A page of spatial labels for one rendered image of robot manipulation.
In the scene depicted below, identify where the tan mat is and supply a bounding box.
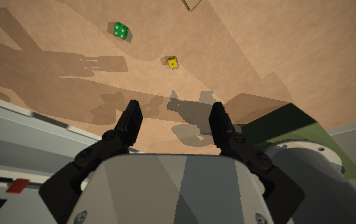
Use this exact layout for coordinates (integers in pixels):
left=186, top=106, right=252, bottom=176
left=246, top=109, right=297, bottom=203
left=185, top=0, right=200, bottom=10

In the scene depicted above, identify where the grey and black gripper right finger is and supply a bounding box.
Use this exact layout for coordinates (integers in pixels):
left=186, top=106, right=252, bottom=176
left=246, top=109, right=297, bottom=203
left=209, top=102, right=305, bottom=224

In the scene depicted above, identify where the green die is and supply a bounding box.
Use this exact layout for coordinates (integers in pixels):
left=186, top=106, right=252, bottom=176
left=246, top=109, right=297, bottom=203
left=114, top=22, right=128, bottom=39

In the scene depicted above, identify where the yellow die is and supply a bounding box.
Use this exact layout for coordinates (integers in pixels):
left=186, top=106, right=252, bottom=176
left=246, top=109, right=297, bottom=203
left=168, top=56, right=178, bottom=69

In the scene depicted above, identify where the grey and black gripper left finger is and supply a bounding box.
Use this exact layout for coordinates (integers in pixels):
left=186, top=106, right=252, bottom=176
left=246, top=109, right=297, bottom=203
left=38, top=100, right=143, bottom=224

